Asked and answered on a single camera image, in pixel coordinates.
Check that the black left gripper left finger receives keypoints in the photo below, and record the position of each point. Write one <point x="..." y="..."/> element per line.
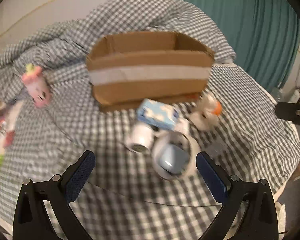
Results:
<point x="31" y="220"/>

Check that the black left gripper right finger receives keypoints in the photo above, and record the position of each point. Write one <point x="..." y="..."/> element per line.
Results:
<point x="259" y="220"/>

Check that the white plastic bag with orange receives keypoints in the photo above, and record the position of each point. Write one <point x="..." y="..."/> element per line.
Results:
<point x="205" y="115"/>

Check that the white tape roll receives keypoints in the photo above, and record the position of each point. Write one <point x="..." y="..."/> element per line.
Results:
<point x="184" y="141"/>

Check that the teal curtain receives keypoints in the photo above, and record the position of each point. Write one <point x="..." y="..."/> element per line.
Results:
<point x="265" y="34"/>

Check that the light blue square case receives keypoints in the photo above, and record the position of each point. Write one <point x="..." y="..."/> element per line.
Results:
<point x="173" y="159"/>

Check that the snack packets at left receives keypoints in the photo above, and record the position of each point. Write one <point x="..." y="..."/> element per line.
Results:
<point x="8" y="117"/>

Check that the white small roll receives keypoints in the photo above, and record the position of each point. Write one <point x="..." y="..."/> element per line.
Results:
<point x="140" y="138"/>

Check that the blue white small carton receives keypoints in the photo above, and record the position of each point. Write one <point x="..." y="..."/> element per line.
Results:
<point x="158" y="114"/>

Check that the brown cardboard box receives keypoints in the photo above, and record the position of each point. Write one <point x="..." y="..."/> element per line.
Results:
<point x="165" y="66"/>

